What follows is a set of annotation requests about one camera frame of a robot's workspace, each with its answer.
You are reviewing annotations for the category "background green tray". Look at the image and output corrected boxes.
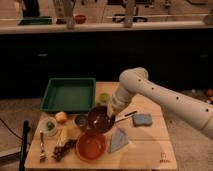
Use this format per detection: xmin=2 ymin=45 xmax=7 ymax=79
xmin=19 ymin=16 xmax=52 ymax=26

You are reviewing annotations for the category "black white dish brush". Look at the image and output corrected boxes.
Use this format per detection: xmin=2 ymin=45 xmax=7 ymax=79
xmin=115 ymin=111 xmax=137 ymax=123

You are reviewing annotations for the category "blue sponge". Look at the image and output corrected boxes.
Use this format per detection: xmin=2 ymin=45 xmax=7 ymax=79
xmin=132 ymin=114 xmax=152 ymax=127

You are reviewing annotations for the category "orange fruit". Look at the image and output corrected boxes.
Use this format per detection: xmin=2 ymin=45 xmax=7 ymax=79
xmin=55 ymin=112 xmax=68 ymax=124

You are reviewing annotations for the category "green plastic tray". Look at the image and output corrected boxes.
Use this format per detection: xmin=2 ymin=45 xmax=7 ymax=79
xmin=40 ymin=78 xmax=96 ymax=113

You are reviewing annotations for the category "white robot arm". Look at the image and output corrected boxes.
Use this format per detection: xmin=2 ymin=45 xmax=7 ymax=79
xmin=111 ymin=67 xmax=213 ymax=140

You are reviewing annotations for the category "purple grapes bunch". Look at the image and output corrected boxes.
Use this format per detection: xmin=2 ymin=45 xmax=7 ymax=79
xmin=52 ymin=139 xmax=76 ymax=161

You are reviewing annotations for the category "metal fork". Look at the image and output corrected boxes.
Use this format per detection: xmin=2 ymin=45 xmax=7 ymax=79
xmin=40 ymin=131 xmax=46 ymax=162

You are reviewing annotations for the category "dark brown bowl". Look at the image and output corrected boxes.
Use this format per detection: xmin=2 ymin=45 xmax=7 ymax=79
xmin=87 ymin=106 xmax=115 ymax=134

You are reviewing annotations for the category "black stand pole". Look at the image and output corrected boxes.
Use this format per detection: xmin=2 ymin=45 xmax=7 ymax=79
xmin=19 ymin=120 xmax=30 ymax=171

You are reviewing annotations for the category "blue grey cloth wedge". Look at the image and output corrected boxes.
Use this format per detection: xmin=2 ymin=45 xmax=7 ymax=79
xmin=108 ymin=128 xmax=128 ymax=153

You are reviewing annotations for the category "green cup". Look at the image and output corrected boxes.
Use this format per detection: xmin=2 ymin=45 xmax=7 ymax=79
xmin=99 ymin=93 xmax=110 ymax=106

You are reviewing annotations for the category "small metal cup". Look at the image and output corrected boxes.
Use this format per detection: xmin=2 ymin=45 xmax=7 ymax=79
xmin=74 ymin=115 xmax=87 ymax=129

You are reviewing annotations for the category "yellow banana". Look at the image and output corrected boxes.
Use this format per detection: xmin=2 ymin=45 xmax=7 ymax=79
xmin=57 ymin=126 xmax=68 ymax=147

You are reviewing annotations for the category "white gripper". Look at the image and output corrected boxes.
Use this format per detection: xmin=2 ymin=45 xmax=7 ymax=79
xmin=107 ymin=85 xmax=135 ymax=117

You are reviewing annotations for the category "background orange bowl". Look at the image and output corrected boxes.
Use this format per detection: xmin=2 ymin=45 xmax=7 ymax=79
xmin=75 ymin=15 xmax=86 ymax=24

